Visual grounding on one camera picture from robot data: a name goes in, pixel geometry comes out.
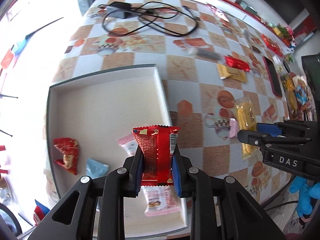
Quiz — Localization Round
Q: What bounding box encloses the yellow cake snack packet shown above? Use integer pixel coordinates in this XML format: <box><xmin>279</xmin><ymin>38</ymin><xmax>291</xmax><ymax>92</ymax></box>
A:
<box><xmin>234</xmin><ymin>96</ymin><xmax>257</xmax><ymax>160</ymax></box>

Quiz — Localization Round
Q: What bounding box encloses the gold snack packet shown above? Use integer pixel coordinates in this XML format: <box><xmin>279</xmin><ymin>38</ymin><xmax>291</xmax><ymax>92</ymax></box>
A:
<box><xmin>217</xmin><ymin>64</ymin><xmax>247</xmax><ymax>83</ymax></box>

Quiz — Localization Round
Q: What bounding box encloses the long red snack packet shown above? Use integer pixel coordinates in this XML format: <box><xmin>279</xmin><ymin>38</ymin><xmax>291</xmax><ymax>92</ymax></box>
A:
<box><xmin>225</xmin><ymin>56</ymin><xmax>251</xmax><ymax>72</ymax></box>

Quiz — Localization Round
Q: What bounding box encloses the red patterned snack packet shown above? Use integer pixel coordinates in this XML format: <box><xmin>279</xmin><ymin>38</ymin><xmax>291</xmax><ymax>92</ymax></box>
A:
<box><xmin>132</xmin><ymin>125</ymin><xmax>180</xmax><ymax>186</ymax></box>

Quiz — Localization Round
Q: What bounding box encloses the blue gloved right hand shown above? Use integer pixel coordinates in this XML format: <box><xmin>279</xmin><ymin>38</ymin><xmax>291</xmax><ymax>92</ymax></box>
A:
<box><xmin>289</xmin><ymin>176</ymin><xmax>320</xmax><ymax>218</ymax></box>

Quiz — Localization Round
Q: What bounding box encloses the light blue snack packet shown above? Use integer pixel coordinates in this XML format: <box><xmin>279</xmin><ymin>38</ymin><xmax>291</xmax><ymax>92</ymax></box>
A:
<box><xmin>86</xmin><ymin>158</ymin><xmax>109</xmax><ymax>179</ymax></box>

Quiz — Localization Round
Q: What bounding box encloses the red case smartphone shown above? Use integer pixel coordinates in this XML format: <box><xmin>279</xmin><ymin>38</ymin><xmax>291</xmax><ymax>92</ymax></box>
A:
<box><xmin>263</xmin><ymin>56</ymin><xmax>283</xmax><ymax>98</ymax></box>

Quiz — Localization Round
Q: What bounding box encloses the pink white snack packet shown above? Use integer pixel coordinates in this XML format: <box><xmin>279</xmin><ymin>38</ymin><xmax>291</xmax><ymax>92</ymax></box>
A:
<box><xmin>142</xmin><ymin>186</ymin><xmax>181</xmax><ymax>217</ymax></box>

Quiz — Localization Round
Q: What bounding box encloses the crumpled red snack packet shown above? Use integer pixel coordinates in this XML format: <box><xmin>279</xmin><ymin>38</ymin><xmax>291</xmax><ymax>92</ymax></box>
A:
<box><xmin>53</xmin><ymin>138</ymin><xmax>80</xmax><ymax>175</ymax></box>

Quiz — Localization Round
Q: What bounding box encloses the small pink snack packet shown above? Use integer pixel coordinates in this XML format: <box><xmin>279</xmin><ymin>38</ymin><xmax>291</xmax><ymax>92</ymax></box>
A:
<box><xmin>117</xmin><ymin>134</ymin><xmax>138</xmax><ymax>157</ymax></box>

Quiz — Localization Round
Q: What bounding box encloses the grey white storage tray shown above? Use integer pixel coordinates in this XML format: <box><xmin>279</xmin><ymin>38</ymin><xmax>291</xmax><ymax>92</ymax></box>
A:
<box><xmin>46</xmin><ymin>64</ymin><xmax>188</xmax><ymax>239</ymax></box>

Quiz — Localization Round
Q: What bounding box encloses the grey transparent snack packet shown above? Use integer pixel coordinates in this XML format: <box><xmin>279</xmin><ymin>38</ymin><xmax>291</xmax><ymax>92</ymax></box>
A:
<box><xmin>188</xmin><ymin>47</ymin><xmax>221</xmax><ymax>61</ymax></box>

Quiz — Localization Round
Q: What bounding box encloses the black power adapter cable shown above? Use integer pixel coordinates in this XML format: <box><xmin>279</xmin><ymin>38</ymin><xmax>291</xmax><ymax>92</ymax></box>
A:
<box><xmin>98</xmin><ymin>0</ymin><xmax>201</xmax><ymax>38</ymax></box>

